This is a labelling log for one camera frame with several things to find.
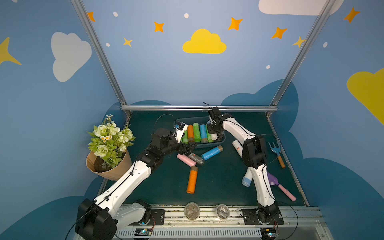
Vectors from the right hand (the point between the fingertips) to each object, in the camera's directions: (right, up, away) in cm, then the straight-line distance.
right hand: (214, 128), depth 104 cm
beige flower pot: (-61, -19, -30) cm, 70 cm away
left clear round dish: (-15, -40, -32) cm, 54 cm away
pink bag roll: (-19, -20, -11) cm, 29 cm away
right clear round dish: (0, -40, -32) cm, 52 cm away
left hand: (-15, -4, -30) cm, 34 cm away
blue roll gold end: (-5, -17, -9) cm, 20 cm away
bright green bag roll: (-4, -6, -2) cm, 7 cm away
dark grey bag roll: (-13, -19, -11) cm, 25 cm away
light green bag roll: (-21, -7, -2) cm, 22 cm away
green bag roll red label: (-12, -4, 0) cm, 13 cm away
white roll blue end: (-1, -5, -5) cm, 7 cm away
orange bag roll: (-16, -30, -19) cm, 39 cm away
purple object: (+32, -30, -18) cm, 48 cm away
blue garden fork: (+42, -15, -5) cm, 45 cm away
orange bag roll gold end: (-17, -4, +1) cm, 17 cm away
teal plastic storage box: (-8, +6, +6) cm, 12 cm away
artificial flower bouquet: (-55, -5, -36) cm, 65 cm away
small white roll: (+16, -28, -21) cm, 38 cm away
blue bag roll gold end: (-7, -7, -3) cm, 11 cm away
